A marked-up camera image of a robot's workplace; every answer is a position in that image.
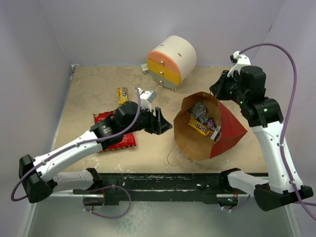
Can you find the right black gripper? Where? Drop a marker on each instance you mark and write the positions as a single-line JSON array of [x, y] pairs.
[[217, 88]]

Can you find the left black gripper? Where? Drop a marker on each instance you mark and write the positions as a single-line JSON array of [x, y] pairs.
[[158, 124]]

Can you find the yellow m&m's packet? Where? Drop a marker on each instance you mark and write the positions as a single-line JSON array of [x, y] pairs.
[[122, 95], [201, 128]]

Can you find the brown purple candy wrapper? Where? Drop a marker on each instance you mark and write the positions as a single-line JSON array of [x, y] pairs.
[[210, 124]]

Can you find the red brown paper bag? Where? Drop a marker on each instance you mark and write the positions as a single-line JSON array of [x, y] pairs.
[[195, 146]]

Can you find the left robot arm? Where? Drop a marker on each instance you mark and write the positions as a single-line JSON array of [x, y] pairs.
[[40, 176]]

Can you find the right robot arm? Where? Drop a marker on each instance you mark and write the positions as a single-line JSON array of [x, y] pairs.
[[263, 114]]

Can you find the crumpled grey wrapper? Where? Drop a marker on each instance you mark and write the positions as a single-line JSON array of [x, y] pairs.
[[198, 112]]

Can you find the small white box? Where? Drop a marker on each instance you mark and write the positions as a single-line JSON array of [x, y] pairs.
[[144, 69]]

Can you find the round pastel drawer cabinet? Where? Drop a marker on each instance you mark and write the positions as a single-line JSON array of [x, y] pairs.
[[172, 61]]

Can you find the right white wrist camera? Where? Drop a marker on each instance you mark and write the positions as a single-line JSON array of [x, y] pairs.
[[239, 60]]

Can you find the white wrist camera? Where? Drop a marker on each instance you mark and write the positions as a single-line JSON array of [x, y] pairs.
[[239, 60], [146, 98]]

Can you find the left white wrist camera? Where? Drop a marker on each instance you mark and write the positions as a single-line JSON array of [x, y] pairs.
[[146, 98]]

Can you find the black aluminium base frame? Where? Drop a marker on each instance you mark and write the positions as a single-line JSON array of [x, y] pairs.
[[112, 188]]

